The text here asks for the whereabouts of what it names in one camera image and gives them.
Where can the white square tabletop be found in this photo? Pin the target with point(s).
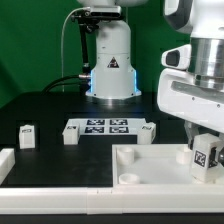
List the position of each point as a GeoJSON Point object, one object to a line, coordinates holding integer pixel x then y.
{"type": "Point", "coordinates": [161, 164]}

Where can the white tag base sheet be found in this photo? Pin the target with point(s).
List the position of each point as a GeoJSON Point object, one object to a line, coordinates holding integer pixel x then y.
{"type": "Point", "coordinates": [106, 126]}

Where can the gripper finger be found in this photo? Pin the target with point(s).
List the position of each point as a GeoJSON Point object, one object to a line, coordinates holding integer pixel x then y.
{"type": "Point", "coordinates": [220, 155]}

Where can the black camera on stand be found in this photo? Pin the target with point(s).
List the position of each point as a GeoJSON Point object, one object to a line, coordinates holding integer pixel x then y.
{"type": "Point", "coordinates": [95, 14]}

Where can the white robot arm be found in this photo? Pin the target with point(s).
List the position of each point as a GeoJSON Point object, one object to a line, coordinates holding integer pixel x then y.
{"type": "Point", "coordinates": [112, 77]}

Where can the black camera stand pole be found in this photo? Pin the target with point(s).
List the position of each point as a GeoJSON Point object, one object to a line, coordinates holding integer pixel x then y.
{"type": "Point", "coordinates": [85, 60]}

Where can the white U-shaped fence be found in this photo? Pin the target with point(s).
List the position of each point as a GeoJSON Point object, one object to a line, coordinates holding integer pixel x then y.
{"type": "Point", "coordinates": [116, 199]}

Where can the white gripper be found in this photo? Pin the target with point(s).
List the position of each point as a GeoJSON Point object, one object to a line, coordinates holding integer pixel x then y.
{"type": "Point", "coordinates": [191, 86]}

